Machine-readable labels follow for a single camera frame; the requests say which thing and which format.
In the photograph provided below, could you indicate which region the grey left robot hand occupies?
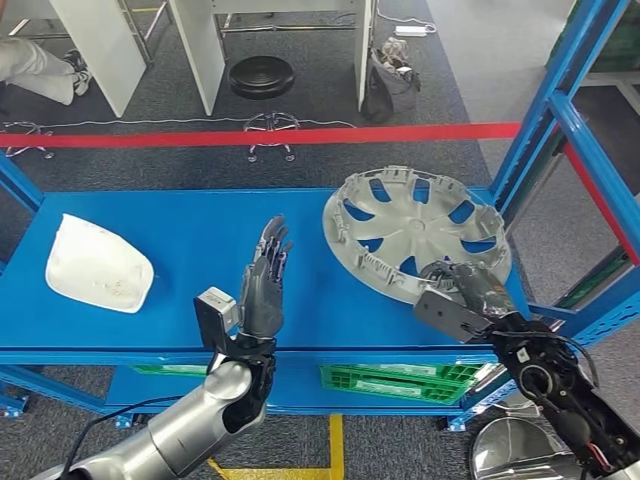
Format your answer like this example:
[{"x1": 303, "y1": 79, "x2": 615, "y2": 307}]
[{"x1": 238, "y1": 214, "x2": 294, "y2": 340}]

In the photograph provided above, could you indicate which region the silver plastic wheel hubcap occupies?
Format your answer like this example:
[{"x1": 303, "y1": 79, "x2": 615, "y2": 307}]
[{"x1": 322, "y1": 165, "x2": 512, "y2": 306}]

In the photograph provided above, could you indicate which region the blue metal shelf rack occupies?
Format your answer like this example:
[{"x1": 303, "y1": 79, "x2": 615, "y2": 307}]
[{"x1": 0, "y1": 0, "x2": 640, "y2": 432}]

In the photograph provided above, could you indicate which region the green folded plastic crate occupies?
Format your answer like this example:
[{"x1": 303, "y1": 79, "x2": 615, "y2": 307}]
[
  {"x1": 131, "y1": 364, "x2": 208, "y2": 379},
  {"x1": 319, "y1": 362, "x2": 484, "y2": 407}
]

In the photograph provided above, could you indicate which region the red barrier tape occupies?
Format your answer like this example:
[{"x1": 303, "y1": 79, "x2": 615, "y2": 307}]
[
  {"x1": 562, "y1": 142, "x2": 640, "y2": 266},
  {"x1": 0, "y1": 122, "x2": 521, "y2": 150}
]

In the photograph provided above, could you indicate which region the white mirror cover shell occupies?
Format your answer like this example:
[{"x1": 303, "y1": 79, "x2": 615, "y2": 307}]
[{"x1": 45, "y1": 213, "x2": 155, "y2": 315}]

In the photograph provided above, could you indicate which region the black round stool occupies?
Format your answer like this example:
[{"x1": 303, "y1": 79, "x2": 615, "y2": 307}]
[{"x1": 227, "y1": 54, "x2": 301, "y2": 164}]

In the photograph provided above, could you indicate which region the grey black backpack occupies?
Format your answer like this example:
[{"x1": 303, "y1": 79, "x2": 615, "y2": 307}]
[{"x1": 361, "y1": 36, "x2": 423, "y2": 126}]

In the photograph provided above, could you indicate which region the white power strip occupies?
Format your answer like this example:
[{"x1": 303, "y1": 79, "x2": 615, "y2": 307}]
[{"x1": 393, "y1": 24, "x2": 438, "y2": 38}]

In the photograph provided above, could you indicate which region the person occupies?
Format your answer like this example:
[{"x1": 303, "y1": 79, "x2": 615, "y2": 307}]
[{"x1": 0, "y1": 36, "x2": 93, "y2": 107}]

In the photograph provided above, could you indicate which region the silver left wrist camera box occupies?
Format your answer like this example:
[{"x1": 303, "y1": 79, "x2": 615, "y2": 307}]
[{"x1": 193, "y1": 286, "x2": 239, "y2": 352}]

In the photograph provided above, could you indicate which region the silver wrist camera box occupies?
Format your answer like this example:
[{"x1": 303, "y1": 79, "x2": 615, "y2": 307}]
[
  {"x1": 193, "y1": 286, "x2": 239, "y2": 352},
  {"x1": 414, "y1": 288, "x2": 494, "y2": 344}
]

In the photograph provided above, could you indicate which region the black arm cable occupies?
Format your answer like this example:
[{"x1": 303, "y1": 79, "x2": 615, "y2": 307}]
[{"x1": 60, "y1": 396, "x2": 183, "y2": 480}]

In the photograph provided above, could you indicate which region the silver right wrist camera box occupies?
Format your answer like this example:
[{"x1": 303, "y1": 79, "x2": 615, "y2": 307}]
[{"x1": 414, "y1": 288, "x2": 494, "y2": 344}]

